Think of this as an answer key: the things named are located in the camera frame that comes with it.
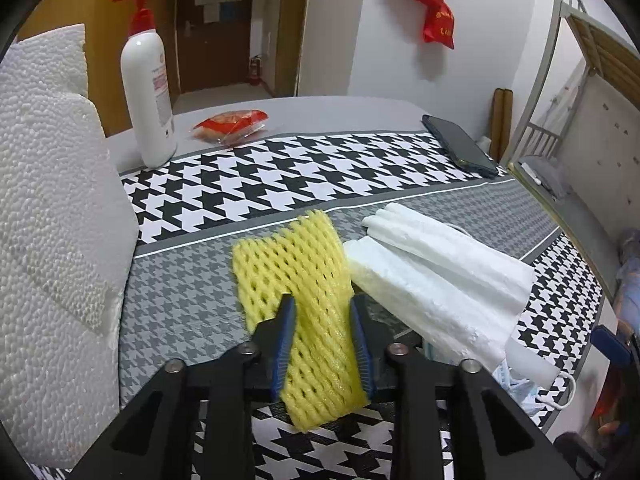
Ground metal bunk bed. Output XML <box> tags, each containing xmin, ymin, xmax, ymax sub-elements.
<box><xmin>507</xmin><ymin>0</ymin><xmax>640</xmax><ymax>311</ymax></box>

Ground yellow foam fruit net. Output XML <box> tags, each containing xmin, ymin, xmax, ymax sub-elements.
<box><xmin>231</xmin><ymin>210</ymin><xmax>371</xmax><ymax>433</ymax></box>

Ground red snack packet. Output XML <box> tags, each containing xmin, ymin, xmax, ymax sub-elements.
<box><xmin>191</xmin><ymin>109</ymin><xmax>269</xmax><ymax>147</ymax></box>

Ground grey folded bedding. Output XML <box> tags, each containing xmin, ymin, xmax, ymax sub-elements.
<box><xmin>519</xmin><ymin>155</ymin><xmax>576</xmax><ymax>197</ymax></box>

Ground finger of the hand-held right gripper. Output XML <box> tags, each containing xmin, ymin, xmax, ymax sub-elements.
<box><xmin>592</xmin><ymin>325</ymin><xmax>639</xmax><ymax>376</ymax></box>

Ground black smartphone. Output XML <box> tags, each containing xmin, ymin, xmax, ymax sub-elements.
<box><xmin>421</xmin><ymin>115</ymin><xmax>500</xmax><ymax>178</ymax></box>

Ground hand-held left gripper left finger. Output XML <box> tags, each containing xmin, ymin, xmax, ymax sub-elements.
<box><xmin>67</xmin><ymin>294</ymin><xmax>298</xmax><ymax>480</ymax></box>

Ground white face mask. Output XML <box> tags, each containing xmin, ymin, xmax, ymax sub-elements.
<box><xmin>502</xmin><ymin>332</ymin><xmax>577</xmax><ymax>409</ymax></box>

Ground white foam box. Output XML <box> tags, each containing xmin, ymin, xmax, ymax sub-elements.
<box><xmin>0</xmin><ymin>24</ymin><xmax>140</xmax><ymax>468</ymax></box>

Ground wooden side door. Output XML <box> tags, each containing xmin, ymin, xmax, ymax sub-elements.
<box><xmin>260</xmin><ymin>0</ymin><xmax>314</xmax><ymax>98</ymax></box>

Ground wooden boards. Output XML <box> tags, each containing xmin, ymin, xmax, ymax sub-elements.
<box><xmin>492</xmin><ymin>89</ymin><xmax>514</xmax><ymax>162</ymax></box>

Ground white foam sheet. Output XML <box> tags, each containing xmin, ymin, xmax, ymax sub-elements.
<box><xmin>342</xmin><ymin>202</ymin><xmax>536</xmax><ymax>368</ymax></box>

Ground dark brown door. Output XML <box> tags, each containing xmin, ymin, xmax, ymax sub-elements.
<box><xmin>177</xmin><ymin>0</ymin><xmax>257</xmax><ymax>95</ymax></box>

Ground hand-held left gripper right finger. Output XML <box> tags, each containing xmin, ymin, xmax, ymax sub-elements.
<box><xmin>349</xmin><ymin>295</ymin><xmax>586</xmax><ymax>480</ymax></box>

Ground wooden wardrobe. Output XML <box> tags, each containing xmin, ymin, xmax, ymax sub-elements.
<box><xmin>17</xmin><ymin>0</ymin><xmax>177</xmax><ymax>137</ymax></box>

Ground white pump bottle red cap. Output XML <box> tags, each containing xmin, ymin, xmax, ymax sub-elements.
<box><xmin>112</xmin><ymin>0</ymin><xmax>179</xmax><ymax>168</ymax></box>

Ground houndstooth bed sheet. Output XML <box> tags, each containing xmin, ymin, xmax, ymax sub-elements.
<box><xmin>30</xmin><ymin>96</ymin><xmax>608</xmax><ymax>480</ymax></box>

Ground blue face mask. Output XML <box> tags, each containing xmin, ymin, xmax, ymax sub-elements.
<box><xmin>492</xmin><ymin>360</ymin><xmax>553</xmax><ymax>428</ymax></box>

